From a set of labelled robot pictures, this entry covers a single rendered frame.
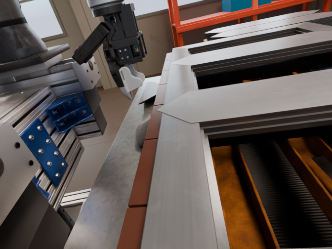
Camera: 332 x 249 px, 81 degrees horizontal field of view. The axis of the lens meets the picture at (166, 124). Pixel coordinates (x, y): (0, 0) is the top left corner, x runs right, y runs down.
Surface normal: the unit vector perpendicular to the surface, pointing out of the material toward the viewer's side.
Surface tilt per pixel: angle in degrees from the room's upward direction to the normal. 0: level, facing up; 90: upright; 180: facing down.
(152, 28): 90
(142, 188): 0
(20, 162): 90
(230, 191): 0
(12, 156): 90
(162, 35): 90
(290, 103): 0
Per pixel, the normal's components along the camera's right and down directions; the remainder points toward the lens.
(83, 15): 0.08, 0.52
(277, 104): -0.20, -0.83
